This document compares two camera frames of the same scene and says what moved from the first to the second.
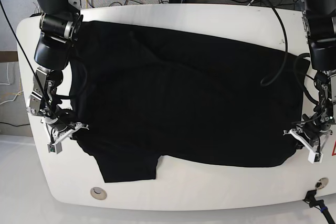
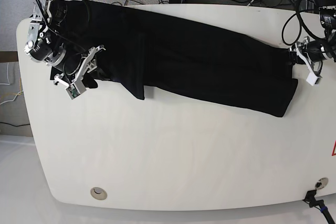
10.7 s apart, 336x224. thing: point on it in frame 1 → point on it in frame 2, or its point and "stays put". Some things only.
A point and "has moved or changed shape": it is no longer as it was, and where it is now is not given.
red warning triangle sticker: x=334 y=152 stays put
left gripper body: x=58 y=136 → x=74 y=66
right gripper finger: x=298 y=145 → x=295 y=59
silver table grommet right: x=321 y=183 stays put
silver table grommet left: x=98 y=193 stays put
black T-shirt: x=138 y=93 has moved or changed shape
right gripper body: x=312 y=137 → x=315 y=52
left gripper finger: x=75 y=136 → x=90 y=83
